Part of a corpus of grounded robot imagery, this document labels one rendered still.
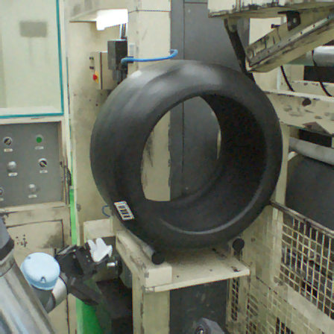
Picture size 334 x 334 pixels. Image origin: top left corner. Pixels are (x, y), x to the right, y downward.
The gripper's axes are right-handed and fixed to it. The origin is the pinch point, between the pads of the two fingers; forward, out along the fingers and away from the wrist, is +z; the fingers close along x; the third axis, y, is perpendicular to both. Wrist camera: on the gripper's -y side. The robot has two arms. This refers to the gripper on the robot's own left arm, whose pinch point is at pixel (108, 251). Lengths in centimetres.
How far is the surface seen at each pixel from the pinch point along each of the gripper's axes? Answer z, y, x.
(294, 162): 123, -22, -13
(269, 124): 48, 13, -35
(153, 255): 18.4, -11.4, 1.7
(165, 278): 20.1, -20.6, 1.9
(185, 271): 31.3, -24.6, 2.2
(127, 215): 12.7, 4.5, 0.3
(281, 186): 90, -21, -16
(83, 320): 78, -75, 120
